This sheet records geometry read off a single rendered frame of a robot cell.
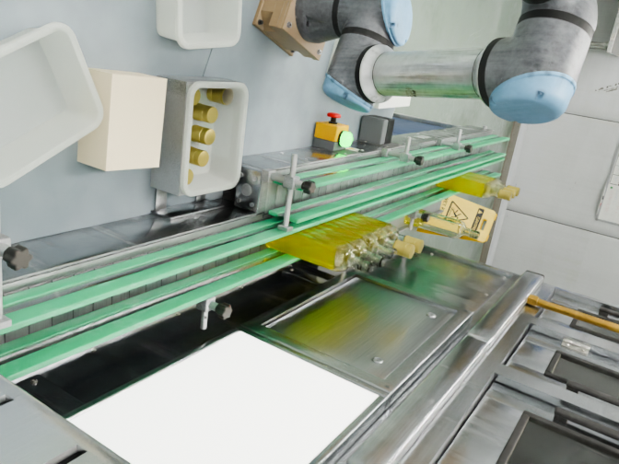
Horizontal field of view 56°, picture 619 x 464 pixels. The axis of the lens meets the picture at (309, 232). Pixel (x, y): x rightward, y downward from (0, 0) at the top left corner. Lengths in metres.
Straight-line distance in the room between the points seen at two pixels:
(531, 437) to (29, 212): 0.95
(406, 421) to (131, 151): 0.65
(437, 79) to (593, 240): 6.19
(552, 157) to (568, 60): 6.16
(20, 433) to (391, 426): 0.73
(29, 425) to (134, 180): 0.88
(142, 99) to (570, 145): 6.31
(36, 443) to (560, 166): 6.92
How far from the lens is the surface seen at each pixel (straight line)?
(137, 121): 1.07
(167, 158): 1.18
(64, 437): 0.35
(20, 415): 0.37
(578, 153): 7.09
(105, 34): 1.11
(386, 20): 1.27
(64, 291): 0.94
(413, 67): 1.13
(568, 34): 1.00
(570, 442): 1.20
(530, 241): 7.32
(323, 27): 1.35
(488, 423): 1.16
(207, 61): 1.29
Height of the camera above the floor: 1.61
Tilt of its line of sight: 29 degrees down
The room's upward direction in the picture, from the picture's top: 109 degrees clockwise
